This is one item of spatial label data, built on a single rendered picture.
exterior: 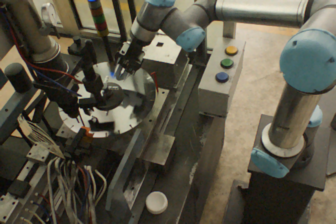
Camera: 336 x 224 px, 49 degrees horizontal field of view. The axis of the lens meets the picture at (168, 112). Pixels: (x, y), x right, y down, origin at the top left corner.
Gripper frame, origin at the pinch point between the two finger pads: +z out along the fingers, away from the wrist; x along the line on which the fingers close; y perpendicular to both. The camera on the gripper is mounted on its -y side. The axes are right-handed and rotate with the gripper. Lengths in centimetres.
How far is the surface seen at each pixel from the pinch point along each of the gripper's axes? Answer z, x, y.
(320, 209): 39, 123, -25
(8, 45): -21.8, -25.0, 34.1
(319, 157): -12, 72, 5
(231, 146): 57, 78, -58
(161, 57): -1.3, 11.1, -19.5
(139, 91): 0.0, 8.1, 2.3
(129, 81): 1.5, 3.8, -1.8
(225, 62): -13.6, 31.9, -18.1
